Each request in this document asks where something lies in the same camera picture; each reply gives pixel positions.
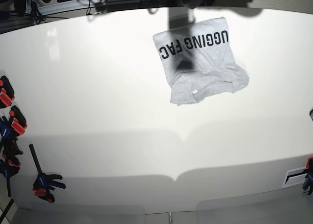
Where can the grey T-shirt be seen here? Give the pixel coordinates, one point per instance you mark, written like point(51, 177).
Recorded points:
point(198, 61)

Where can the blue bar clamp on table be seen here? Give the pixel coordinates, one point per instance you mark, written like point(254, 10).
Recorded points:
point(44, 184)

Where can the lower orange black clamp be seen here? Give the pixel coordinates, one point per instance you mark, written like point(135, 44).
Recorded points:
point(14, 126)

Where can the orange black clamp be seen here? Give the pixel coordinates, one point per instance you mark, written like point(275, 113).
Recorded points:
point(14, 126)
point(6, 92)

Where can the upper orange black clamp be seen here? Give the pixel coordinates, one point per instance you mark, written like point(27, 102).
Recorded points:
point(6, 92)

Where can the blue clamp at right edge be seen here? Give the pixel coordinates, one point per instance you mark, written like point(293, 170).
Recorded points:
point(308, 184)

